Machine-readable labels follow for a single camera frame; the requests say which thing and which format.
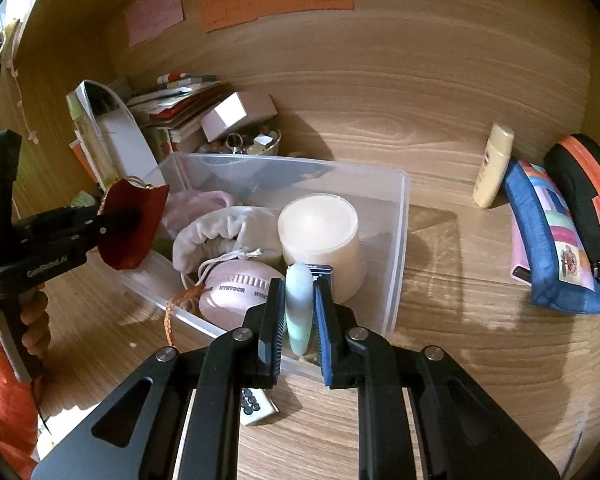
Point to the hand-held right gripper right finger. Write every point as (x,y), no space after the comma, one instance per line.
(325,330)

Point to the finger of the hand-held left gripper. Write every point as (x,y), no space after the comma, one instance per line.
(122,221)

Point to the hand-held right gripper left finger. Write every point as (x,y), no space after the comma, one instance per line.
(275,320)

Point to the pale green jade comb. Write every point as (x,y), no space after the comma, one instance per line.
(297,305)

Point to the pink handheld fan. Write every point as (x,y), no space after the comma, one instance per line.
(230,290)

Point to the white round lidded jar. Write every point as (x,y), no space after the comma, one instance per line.
(320,240)

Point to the clear plastic storage bin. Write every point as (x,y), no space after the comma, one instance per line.
(380,240)

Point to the person's left forearm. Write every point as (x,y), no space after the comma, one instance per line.
(5,400)

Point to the wooden desktop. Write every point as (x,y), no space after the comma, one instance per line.
(455,360)

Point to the person's left hand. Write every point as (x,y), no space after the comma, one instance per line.
(35,325)

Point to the white folded paper sheet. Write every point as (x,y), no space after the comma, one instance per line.
(125,145)

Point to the white remote with buttons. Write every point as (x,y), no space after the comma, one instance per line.
(260,410)

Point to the stack of booklets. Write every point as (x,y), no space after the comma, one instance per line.
(180,105)

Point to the metal keyring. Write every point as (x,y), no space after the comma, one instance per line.
(235,142)

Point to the small white box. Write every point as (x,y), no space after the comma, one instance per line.
(235,110)

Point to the white bowl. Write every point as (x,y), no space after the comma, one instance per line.
(272,149)

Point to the pink paper note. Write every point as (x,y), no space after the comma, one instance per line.
(155,12)

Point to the cream lotion bottle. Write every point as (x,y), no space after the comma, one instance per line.
(492,170)

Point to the blue patchwork pouch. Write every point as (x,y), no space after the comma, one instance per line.
(545,240)

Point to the black and orange zip case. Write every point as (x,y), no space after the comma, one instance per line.
(580,185)

